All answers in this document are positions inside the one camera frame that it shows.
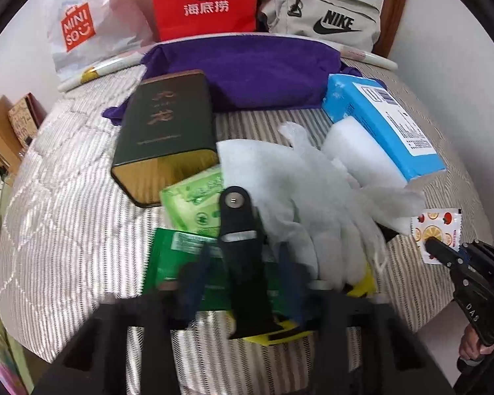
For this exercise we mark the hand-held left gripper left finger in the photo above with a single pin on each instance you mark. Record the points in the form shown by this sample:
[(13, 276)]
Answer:
[(195, 279)]

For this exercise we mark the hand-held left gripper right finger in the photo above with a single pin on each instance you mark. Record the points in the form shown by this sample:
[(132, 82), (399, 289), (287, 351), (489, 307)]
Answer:
[(291, 282)]

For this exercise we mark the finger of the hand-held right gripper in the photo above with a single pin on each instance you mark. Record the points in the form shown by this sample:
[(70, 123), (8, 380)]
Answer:
[(442, 253)]

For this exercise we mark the green foil packet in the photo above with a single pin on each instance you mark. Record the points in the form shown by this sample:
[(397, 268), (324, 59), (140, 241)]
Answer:
[(168, 263)]

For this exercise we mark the fruit print sachet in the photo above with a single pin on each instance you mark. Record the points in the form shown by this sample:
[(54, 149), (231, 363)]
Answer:
[(436, 222)]

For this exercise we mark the white cotton gloves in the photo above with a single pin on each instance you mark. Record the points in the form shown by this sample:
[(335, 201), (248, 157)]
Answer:
[(325, 238)]

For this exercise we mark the yellow mesh pouch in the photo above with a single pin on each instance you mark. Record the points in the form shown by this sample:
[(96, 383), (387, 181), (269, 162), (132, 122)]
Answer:
[(360, 286)]

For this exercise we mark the green tissue pack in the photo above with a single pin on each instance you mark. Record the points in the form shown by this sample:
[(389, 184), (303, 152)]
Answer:
[(189, 205)]

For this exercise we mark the white nonwoven sheet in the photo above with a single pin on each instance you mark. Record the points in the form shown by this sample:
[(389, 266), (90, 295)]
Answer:
[(247, 160)]

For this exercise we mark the blue tissue pack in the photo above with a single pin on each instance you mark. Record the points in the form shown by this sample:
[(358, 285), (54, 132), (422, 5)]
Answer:
[(378, 123)]

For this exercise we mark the person's right forearm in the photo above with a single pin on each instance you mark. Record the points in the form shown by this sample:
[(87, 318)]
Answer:
[(467, 378)]

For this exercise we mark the person's right hand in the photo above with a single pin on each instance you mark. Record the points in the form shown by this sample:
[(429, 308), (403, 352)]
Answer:
[(471, 343)]

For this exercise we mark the white foam block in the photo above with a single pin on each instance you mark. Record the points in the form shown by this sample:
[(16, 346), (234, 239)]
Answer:
[(354, 148)]

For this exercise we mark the striped bed mattress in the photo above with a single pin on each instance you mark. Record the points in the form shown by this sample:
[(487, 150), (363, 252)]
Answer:
[(66, 214)]

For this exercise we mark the dark green tin box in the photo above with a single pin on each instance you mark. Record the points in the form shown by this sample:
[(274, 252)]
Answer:
[(164, 115)]

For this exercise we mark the purple cloth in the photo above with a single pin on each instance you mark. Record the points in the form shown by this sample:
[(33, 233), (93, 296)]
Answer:
[(251, 74)]

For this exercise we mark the patterned brown box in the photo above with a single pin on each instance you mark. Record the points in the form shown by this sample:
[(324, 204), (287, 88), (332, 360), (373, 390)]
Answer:
[(24, 119)]

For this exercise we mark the wooden headboard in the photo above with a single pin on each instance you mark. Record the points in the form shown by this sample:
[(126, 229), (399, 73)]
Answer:
[(391, 8)]

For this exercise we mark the beige fabric bag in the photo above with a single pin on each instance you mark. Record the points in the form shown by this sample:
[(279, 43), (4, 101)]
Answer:
[(292, 28)]

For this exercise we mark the red paper bag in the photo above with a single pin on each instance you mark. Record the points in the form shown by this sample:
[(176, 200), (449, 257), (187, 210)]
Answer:
[(168, 8)]

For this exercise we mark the white plastic shopping bag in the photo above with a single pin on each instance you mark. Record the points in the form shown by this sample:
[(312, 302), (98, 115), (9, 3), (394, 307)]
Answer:
[(94, 4)]

